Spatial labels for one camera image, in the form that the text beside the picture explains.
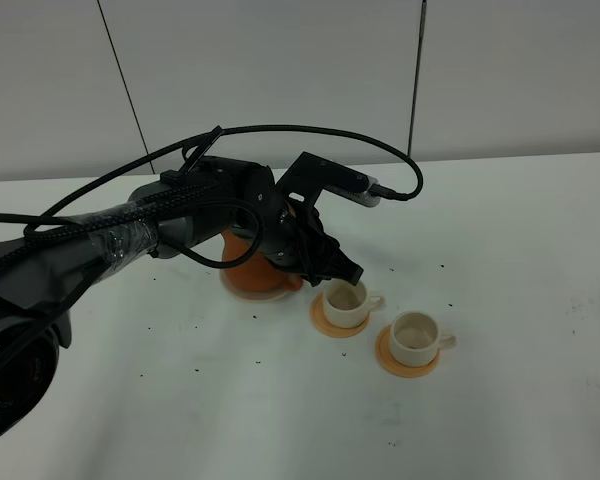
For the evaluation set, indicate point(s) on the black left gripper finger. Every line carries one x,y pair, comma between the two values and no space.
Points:
329,262

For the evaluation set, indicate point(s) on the white teacup far right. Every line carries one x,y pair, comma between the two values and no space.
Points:
415,339

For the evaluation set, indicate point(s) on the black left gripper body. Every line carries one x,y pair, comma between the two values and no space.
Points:
289,229

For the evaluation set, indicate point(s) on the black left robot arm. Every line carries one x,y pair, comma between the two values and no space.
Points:
43,274

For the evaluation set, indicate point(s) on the orange coaster near teapot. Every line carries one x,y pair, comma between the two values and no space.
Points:
321,323

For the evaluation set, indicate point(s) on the cream teapot saucer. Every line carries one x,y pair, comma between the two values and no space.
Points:
254,297

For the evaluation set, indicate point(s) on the brown clay teapot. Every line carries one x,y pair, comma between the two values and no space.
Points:
252,272

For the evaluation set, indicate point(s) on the orange coaster far right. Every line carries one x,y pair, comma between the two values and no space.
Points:
392,366

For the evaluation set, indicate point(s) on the white teacup near teapot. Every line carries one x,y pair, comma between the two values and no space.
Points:
348,306

